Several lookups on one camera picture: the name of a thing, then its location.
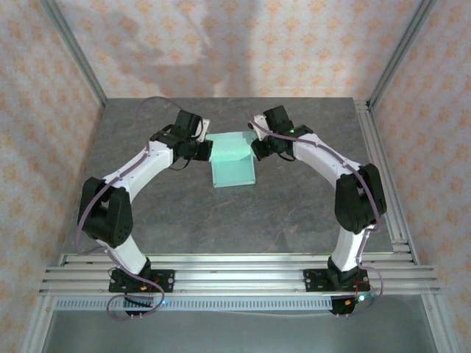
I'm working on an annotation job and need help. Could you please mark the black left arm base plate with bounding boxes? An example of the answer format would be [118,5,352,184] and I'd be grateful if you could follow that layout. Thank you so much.
[108,268,176,293]

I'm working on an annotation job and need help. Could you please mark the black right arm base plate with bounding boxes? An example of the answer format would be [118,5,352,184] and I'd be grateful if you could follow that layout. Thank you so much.
[304,268,369,293]

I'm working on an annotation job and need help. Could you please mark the aluminium side rail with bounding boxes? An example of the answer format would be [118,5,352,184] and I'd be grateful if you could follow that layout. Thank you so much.
[354,99,420,266]

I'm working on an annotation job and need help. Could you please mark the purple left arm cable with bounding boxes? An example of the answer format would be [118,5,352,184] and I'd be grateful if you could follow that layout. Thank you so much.
[74,96,185,321]

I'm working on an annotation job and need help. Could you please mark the mint green cloth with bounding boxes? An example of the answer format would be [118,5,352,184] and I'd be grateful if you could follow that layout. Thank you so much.
[205,132,258,189]

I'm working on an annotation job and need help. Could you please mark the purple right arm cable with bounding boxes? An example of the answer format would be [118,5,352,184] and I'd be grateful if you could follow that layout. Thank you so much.
[246,113,386,318]

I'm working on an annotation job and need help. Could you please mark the aluminium frame post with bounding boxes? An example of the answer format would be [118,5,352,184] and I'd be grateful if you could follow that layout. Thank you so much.
[42,0,108,110]
[366,0,437,108]

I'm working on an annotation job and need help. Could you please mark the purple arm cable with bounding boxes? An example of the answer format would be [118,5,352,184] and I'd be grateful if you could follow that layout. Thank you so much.
[246,113,386,318]
[74,96,185,321]

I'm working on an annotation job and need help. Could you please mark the slotted grey cable duct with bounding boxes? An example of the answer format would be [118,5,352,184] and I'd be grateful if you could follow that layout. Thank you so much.
[54,296,334,312]

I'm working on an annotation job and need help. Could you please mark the aluminium mounting rails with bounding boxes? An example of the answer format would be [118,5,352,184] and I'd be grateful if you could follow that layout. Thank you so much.
[38,252,441,296]

